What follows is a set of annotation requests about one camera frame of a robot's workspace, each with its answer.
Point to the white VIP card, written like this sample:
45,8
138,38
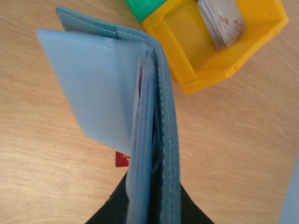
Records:
223,21

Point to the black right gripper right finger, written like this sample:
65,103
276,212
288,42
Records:
190,212

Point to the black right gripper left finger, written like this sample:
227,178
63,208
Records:
114,209

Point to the teal card holder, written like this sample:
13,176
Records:
117,82

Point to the green plastic bin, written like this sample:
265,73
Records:
141,9

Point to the red VIP card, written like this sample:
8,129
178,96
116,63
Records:
121,160

